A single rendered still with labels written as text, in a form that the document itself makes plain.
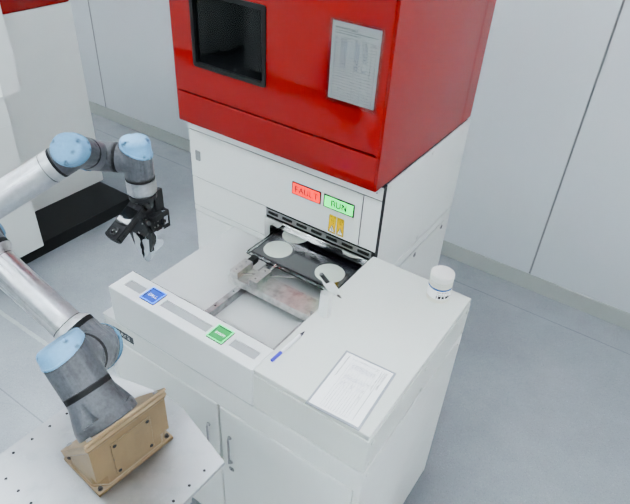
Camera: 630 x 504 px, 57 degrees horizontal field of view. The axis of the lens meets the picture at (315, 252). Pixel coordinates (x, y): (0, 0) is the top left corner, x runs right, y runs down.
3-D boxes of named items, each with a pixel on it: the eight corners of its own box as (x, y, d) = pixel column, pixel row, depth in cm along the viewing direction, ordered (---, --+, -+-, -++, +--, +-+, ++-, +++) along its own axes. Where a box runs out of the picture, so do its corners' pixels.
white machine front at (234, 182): (199, 206, 237) (192, 113, 214) (373, 285, 202) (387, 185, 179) (194, 209, 235) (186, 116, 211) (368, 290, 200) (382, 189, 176)
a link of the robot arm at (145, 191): (139, 188, 144) (117, 178, 148) (141, 204, 147) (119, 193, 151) (161, 177, 149) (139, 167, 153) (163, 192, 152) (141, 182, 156)
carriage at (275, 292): (243, 270, 200) (243, 263, 199) (332, 314, 185) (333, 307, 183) (228, 281, 195) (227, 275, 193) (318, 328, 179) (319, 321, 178)
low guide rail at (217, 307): (284, 255, 214) (284, 248, 212) (289, 257, 213) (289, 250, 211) (187, 331, 180) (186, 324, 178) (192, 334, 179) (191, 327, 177)
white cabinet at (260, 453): (237, 370, 276) (232, 227, 227) (422, 480, 234) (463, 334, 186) (132, 467, 232) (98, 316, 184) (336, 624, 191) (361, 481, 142)
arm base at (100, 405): (90, 440, 126) (65, 402, 126) (71, 445, 137) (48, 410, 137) (146, 399, 136) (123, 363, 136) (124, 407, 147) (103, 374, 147)
